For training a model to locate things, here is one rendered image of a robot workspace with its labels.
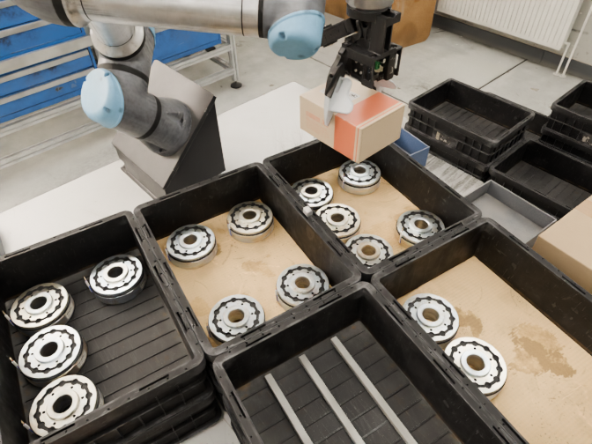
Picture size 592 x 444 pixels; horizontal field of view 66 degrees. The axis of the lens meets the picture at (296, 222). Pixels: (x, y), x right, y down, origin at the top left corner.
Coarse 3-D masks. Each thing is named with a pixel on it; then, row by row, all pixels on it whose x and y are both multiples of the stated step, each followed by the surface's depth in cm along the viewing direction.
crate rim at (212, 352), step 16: (224, 176) 100; (272, 176) 100; (176, 192) 97; (288, 192) 96; (144, 208) 94; (144, 224) 90; (160, 256) 84; (336, 256) 84; (352, 272) 81; (176, 288) 79; (336, 288) 78; (304, 304) 76; (192, 320) 74; (272, 320) 74; (240, 336) 72; (208, 352) 70
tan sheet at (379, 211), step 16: (320, 176) 115; (336, 176) 115; (336, 192) 111; (384, 192) 111; (368, 208) 107; (384, 208) 107; (400, 208) 107; (416, 208) 107; (368, 224) 103; (384, 224) 103
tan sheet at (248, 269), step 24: (264, 240) 100; (288, 240) 100; (216, 264) 96; (240, 264) 95; (264, 264) 95; (288, 264) 95; (312, 264) 95; (192, 288) 91; (216, 288) 91; (240, 288) 91; (264, 288) 91; (264, 312) 87
